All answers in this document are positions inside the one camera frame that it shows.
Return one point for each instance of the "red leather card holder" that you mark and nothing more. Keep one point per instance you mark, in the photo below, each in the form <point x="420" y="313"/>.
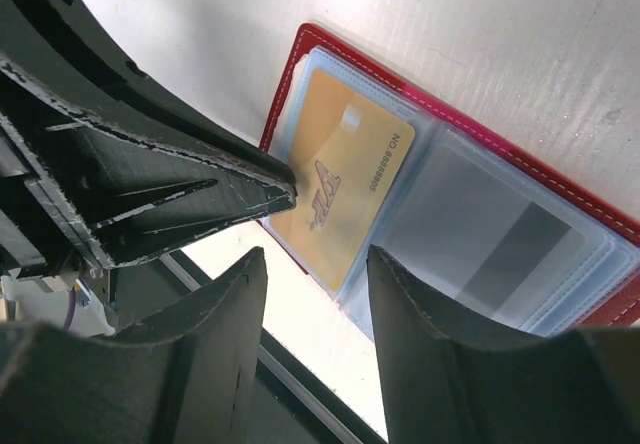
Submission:
<point x="470" y="213"/>

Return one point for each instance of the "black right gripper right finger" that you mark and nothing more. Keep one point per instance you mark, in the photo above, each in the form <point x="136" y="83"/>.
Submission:
<point x="450" y="375"/>

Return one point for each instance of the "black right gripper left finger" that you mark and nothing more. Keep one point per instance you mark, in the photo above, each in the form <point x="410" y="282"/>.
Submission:
<point x="181" y="375"/>

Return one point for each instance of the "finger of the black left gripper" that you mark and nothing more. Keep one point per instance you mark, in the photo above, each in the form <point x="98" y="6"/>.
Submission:
<point x="86" y="174"/>
<point x="73" y="31"/>

